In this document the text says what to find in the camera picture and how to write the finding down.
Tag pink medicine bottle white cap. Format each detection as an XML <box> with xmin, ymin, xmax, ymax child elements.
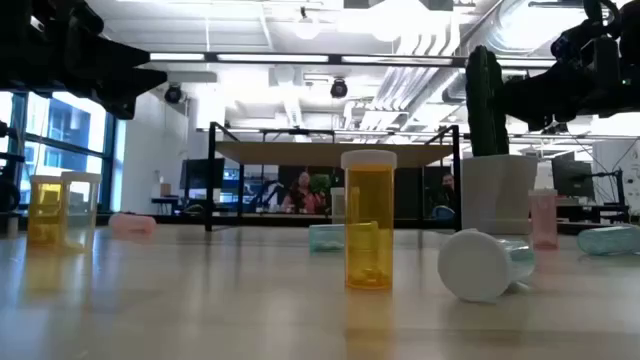
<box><xmin>528</xmin><ymin>188</ymin><xmax>559</xmax><ymax>250</ymax></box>
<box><xmin>108</xmin><ymin>212</ymin><xmax>158</xmax><ymax>235</ymax></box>

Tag white globe pendant lamp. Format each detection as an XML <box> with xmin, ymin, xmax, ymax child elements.
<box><xmin>292</xmin><ymin>5</ymin><xmax>321</xmax><ymax>41</ymax></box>

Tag green leafy plant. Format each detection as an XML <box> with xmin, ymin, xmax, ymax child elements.
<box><xmin>310</xmin><ymin>173</ymin><xmax>332</xmax><ymax>199</ymax></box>

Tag white cabinet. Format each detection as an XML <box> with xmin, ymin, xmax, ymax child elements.
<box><xmin>592</xmin><ymin>139</ymin><xmax>640</xmax><ymax>216</ymax></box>

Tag teal medicine bottle white cap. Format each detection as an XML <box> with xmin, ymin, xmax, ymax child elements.
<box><xmin>576</xmin><ymin>224</ymin><xmax>640</xmax><ymax>257</ymax></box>
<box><xmin>308</xmin><ymin>223</ymin><xmax>347</xmax><ymax>253</ymax></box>
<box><xmin>437</xmin><ymin>228</ymin><xmax>537</xmax><ymax>304</ymax></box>

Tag wooden shelf black metal legs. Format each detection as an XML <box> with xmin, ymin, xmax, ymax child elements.
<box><xmin>204</xmin><ymin>121</ymin><xmax>464</xmax><ymax>236</ymax></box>

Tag person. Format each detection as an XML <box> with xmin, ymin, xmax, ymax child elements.
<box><xmin>432</xmin><ymin>172</ymin><xmax>457</xmax><ymax>221</ymax></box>
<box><xmin>279</xmin><ymin>171</ymin><xmax>326</xmax><ymax>215</ymax></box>

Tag large window dark frame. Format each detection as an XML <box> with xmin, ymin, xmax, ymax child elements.
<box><xmin>0</xmin><ymin>89</ymin><xmax>121</xmax><ymax>214</ymax></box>

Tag green cactus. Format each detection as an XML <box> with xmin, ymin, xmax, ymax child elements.
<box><xmin>464</xmin><ymin>44</ymin><xmax>510</xmax><ymax>157</ymax></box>

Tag black computer monitor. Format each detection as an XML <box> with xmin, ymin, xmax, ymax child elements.
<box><xmin>551</xmin><ymin>152</ymin><xmax>596</xmax><ymax>200</ymax></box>
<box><xmin>179</xmin><ymin>157</ymin><xmax>226</xmax><ymax>191</ymax></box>

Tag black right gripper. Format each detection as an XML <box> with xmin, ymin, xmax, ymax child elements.
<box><xmin>504</xmin><ymin>20</ymin><xmax>640</xmax><ymax>132</ymax></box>

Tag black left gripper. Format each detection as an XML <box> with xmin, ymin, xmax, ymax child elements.
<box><xmin>0</xmin><ymin>0</ymin><xmax>169</xmax><ymax>120</ymax></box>

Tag orange medicine bottle white cap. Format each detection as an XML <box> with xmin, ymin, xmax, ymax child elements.
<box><xmin>340</xmin><ymin>149</ymin><xmax>398</xmax><ymax>291</ymax></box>
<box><xmin>27</xmin><ymin>174</ymin><xmax>65</xmax><ymax>247</ymax></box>

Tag black aluminium table frame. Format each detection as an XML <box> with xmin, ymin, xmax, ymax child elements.
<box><xmin>19</xmin><ymin>212</ymin><xmax>640</xmax><ymax>236</ymax></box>

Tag long ceiling light bar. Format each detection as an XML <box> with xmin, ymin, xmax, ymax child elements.
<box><xmin>149</xmin><ymin>51</ymin><xmax>559</xmax><ymax>69</ymax></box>

